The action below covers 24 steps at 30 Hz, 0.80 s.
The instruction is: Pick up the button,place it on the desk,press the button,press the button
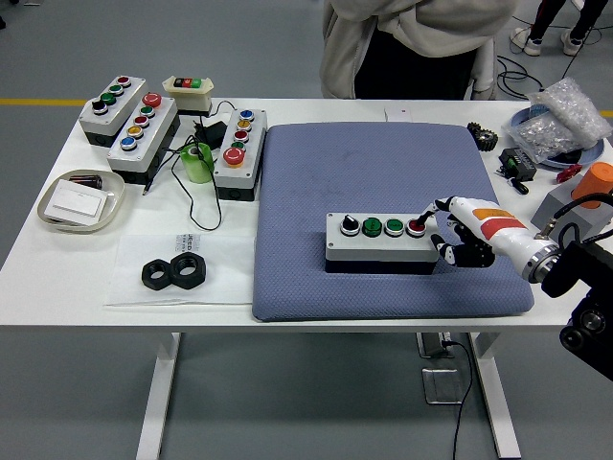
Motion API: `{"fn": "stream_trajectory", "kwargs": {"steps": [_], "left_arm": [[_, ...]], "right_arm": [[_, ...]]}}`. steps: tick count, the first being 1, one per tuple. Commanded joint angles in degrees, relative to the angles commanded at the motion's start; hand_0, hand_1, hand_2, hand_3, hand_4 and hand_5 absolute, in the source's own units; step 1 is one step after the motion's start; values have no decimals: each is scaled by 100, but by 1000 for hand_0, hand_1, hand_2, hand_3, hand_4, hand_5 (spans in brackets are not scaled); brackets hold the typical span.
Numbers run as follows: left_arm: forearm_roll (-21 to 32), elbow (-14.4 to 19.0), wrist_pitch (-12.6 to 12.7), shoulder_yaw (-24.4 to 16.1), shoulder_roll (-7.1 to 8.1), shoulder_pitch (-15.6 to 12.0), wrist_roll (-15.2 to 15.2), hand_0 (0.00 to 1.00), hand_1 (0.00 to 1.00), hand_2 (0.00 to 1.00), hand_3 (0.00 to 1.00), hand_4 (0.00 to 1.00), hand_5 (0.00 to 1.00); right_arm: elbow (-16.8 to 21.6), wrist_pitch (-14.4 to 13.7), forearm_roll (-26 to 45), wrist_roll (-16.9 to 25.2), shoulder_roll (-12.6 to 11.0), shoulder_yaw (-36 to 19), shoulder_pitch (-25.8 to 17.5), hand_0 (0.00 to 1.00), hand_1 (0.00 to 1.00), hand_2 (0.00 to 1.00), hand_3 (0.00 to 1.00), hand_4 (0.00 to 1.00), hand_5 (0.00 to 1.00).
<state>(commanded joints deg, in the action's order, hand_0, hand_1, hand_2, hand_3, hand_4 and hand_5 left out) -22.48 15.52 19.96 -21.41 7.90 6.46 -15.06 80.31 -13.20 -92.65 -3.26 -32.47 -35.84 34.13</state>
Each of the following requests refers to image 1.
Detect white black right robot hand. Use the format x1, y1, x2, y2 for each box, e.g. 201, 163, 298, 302
420, 194, 543, 270

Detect grey four-button control box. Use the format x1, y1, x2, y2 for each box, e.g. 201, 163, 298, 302
324, 212, 441, 276

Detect grey box blue-button end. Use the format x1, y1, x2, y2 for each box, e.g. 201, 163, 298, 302
212, 107, 268, 202

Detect long grey five-button box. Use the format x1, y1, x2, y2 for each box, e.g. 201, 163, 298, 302
105, 92, 181, 186

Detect grey box with black button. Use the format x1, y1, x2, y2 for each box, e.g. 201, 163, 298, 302
78, 74, 148, 149

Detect grey block base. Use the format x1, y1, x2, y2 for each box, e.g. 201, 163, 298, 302
531, 181, 613, 237

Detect black module green terminal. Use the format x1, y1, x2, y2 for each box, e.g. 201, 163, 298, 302
497, 147, 537, 182

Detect black gear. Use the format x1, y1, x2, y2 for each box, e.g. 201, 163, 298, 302
465, 121, 499, 152

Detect clear bag of metal parts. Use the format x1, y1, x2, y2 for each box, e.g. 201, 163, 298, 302
501, 114, 588, 164

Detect orange cylinder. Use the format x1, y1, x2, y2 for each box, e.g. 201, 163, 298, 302
570, 161, 613, 210

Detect blue round plate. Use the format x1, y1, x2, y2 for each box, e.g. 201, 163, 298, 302
508, 105, 605, 169

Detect grey under-table control box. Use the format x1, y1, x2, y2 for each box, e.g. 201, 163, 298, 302
415, 332, 454, 359

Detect bubble wrap bag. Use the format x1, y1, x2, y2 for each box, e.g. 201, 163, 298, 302
529, 76, 613, 152

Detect blue-grey textured mat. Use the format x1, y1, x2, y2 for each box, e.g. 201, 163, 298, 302
251, 122, 535, 323

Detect metal floor socket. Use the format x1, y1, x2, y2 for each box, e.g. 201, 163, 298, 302
420, 366, 465, 406

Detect white table leg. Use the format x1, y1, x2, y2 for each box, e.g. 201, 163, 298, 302
135, 332, 182, 460
467, 332, 522, 460

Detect person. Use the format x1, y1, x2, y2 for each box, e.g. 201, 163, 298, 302
319, 0, 513, 101
510, 0, 613, 57

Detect clear printed plastic bag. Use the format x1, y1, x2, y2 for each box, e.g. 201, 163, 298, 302
102, 233, 256, 308

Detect black power adapter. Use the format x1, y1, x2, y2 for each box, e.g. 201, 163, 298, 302
193, 119, 227, 148

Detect black hex nut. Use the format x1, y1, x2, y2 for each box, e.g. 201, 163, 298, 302
140, 258, 174, 291
170, 252, 208, 289

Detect green tape roll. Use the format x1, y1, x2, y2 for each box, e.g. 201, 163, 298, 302
179, 142, 214, 184

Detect grey shallow tray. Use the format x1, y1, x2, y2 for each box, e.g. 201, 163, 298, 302
35, 168, 126, 235

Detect dark red small part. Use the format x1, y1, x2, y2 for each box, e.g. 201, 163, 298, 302
68, 173, 103, 190

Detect black floor cables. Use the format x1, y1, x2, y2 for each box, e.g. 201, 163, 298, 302
495, 13, 613, 100

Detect black power cable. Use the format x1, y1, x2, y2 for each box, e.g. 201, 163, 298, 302
443, 338, 475, 460

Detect cream three-button switch box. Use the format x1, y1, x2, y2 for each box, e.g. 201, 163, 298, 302
161, 75, 215, 116

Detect thin black cord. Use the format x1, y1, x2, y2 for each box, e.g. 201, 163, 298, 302
141, 99, 237, 231

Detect white wall switch plate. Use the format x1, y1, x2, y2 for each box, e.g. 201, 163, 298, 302
46, 178, 107, 223

